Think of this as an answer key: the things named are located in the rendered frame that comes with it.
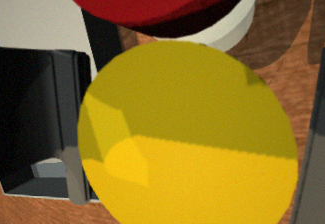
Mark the grey tray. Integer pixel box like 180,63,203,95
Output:
0,0,123,200

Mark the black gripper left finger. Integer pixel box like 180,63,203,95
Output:
0,47,94,205

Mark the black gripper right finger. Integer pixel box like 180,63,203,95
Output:
289,47,325,224

